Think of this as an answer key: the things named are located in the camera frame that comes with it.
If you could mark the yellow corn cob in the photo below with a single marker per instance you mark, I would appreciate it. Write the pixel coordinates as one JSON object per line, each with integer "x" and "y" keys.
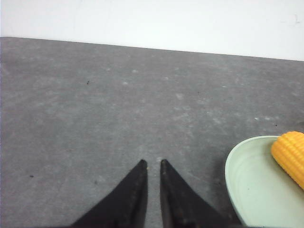
{"x": 288, "y": 152}

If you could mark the light green plate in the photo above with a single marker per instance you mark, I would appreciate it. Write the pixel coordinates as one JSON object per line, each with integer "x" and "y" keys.
{"x": 261, "y": 193}

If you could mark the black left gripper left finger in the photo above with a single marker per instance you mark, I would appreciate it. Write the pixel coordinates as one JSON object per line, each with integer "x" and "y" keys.
{"x": 124, "y": 207}

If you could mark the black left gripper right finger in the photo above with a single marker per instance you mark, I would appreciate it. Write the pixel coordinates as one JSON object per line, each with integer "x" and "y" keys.
{"x": 182, "y": 207}

